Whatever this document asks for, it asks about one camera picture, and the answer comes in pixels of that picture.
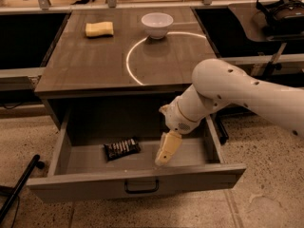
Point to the black rxbar chocolate wrapper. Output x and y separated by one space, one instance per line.
123 148

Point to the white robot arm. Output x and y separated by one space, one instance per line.
216 84

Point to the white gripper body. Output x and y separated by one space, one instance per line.
176 119

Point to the yellow sponge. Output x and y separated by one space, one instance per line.
99 29

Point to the black table leg foot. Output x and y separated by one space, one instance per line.
223 135

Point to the black headset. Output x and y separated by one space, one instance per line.
283 17

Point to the grey top drawer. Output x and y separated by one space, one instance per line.
79 169

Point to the black floor stand leg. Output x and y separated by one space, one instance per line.
16 189

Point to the white bowl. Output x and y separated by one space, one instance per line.
156 24

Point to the black drawer handle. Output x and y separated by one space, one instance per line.
141 187

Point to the grey cabinet with counter top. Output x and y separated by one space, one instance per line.
127 61

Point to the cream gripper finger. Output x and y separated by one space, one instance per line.
170 142

